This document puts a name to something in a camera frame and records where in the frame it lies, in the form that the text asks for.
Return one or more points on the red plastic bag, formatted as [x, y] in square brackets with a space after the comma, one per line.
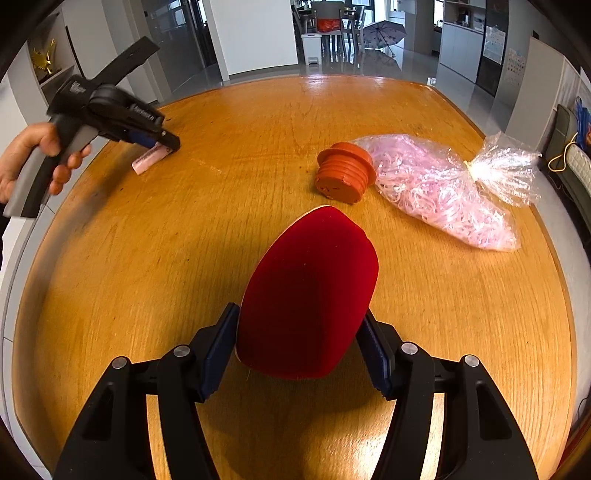
[330, 25]

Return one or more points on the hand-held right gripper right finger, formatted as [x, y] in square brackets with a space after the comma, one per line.
[376, 360]

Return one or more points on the person's left hand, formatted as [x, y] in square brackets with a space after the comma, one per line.
[18, 154]

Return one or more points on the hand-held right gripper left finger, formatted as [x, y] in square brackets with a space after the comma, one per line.
[221, 350]

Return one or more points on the white partition panel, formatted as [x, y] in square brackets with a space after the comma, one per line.
[535, 92]

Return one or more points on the small pink tube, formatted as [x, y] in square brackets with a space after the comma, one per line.
[150, 160]

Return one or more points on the orange threaded plastic plug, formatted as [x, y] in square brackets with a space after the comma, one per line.
[344, 173]

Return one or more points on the grey dining chair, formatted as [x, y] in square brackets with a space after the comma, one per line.
[328, 11]

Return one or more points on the red table tennis paddle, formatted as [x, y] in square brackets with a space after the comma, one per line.
[304, 295]

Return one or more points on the white pedal bin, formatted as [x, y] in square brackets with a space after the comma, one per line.
[313, 48]

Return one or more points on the white cabinet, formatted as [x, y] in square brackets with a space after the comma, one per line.
[459, 50]

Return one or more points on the glass door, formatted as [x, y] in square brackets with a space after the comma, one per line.
[189, 41]

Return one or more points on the dark sofa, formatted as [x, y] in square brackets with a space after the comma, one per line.
[561, 129]

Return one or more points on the round wooden table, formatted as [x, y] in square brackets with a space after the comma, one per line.
[207, 230]

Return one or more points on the patterned open umbrella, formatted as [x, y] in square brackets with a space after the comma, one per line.
[383, 33]

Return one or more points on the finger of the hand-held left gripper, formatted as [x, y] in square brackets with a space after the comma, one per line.
[157, 139]
[131, 57]

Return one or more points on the clear bag of pink strips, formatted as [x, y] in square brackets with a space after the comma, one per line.
[438, 194]

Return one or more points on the golden eagle statue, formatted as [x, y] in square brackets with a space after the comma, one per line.
[45, 57]

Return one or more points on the cream ribbed pad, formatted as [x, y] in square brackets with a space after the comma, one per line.
[579, 168]

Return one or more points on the blue bag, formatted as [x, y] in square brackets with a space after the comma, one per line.
[582, 121]

